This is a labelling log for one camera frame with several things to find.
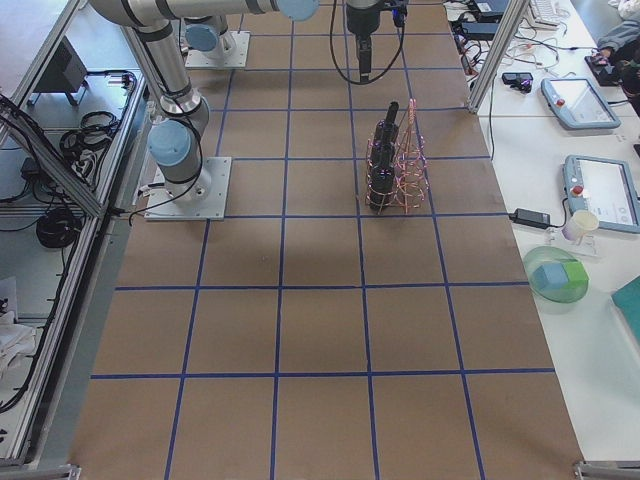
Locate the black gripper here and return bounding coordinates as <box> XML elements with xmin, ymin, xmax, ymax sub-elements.
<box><xmin>346</xmin><ymin>0</ymin><xmax>384</xmax><ymax>83</ymax></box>

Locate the dark wine bottle carried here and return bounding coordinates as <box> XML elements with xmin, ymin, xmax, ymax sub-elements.
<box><xmin>368</xmin><ymin>166</ymin><xmax>395</xmax><ymax>213</ymax></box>

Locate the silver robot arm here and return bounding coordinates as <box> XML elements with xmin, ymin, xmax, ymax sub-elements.
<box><xmin>91</xmin><ymin>1</ymin><xmax>319</xmax><ymax>200</ymax></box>
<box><xmin>180</xmin><ymin>1</ymin><xmax>394</xmax><ymax>85</ymax></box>

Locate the dark wine bottle in basket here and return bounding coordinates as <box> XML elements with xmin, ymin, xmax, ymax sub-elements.
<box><xmin>373</xmin><ymin>101</ymin><xmax>399</xmax><ymax>146</ymax></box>

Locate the blue teach pendant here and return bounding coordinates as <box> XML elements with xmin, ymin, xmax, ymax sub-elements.
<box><xmin>540</xmin><ymin>77</ymin><xmax>621</xmax><ymax>130</ymax></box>
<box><xmin>563</xmin><ymin>155</ymin><xmax>639</xmax><ymax>234</ymax></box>

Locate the black power adapter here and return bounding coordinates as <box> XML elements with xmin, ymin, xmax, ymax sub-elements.
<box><xmin>509</xmin><ymin>208</ymin><xmax>551</xmax><ymax>230</ymax></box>

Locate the paper cup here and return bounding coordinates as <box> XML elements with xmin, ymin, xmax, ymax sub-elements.
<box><xmin>562</xmin><ymin>210</ymin><xmax>599</xmax><ymax>242</ymax></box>

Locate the green glass bowl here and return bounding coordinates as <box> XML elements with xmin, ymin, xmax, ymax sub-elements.
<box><xmin>523</xmin><ymin>246</ymin><xmax>589</xmax><ymax>303</ymax></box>

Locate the black braided cable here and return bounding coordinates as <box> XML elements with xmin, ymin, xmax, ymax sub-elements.
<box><xmin>327</xmin><ymin>0</ymin><xmax>409</xmax><ymax>85</ymax></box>

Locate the copper wire wine basket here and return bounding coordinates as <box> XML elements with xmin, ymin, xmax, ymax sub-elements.
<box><xmin>366</xmin><ymin>98</ymin><xmax>429</xmax><ymax>213</ymax></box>

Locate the aluminium frame post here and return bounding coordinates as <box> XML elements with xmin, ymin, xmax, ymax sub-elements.
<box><xmin>467</xmin><ymin>0</ymin><xmax>528</xmax><ymax>114</ymax></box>

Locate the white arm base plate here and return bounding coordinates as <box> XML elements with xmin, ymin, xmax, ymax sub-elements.
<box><xmin>144</xmin><ymin>157</ymin><xmax>232</xmax><ymax>221</ymax></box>

